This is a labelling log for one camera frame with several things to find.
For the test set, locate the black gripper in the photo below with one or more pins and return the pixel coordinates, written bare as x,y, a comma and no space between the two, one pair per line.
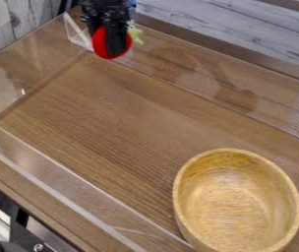
94,10

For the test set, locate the red plush strawberry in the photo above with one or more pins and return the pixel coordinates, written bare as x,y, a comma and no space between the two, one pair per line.
99,40

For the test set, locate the oval wooden bowl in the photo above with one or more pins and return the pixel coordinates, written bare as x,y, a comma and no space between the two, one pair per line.
236,203

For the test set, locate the clear acrylic tray enclosure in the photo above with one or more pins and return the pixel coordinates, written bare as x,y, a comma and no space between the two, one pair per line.
96,132

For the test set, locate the black table leg bracket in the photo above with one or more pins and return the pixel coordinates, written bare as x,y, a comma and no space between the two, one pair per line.
36,238

